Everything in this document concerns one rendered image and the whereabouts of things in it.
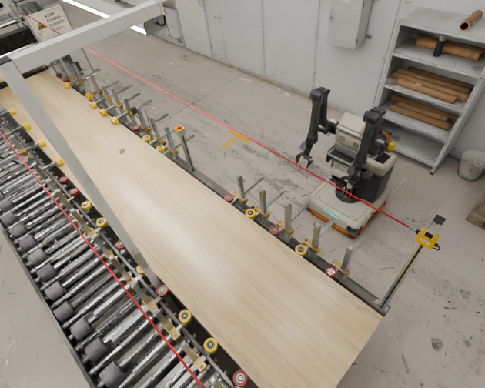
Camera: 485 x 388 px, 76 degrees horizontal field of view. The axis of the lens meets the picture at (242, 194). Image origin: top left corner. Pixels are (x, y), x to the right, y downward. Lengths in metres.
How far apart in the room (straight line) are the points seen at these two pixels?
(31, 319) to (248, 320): 2.38
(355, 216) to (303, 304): 1.44
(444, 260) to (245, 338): 2.26
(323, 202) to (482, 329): 1.68
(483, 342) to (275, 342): 1.92
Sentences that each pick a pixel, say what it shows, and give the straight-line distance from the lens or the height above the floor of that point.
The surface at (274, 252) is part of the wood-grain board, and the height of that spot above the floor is 0.90.
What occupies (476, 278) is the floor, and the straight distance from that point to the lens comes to 3.67.
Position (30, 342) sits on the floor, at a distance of 3.72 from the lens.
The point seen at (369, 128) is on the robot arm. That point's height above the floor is 1.52.
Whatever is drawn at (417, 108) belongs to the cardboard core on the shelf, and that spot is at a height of 0.59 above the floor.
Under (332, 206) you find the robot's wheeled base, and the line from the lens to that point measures 3.33.
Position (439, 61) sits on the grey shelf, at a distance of 3.78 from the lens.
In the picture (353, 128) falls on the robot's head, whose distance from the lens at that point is 2.55.
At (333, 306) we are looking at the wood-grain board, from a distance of 2.12.
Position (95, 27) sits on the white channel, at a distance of 1.37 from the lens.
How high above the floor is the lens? 2.86
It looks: 49 degrees down
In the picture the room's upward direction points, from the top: 8 degrees counter-clockwise
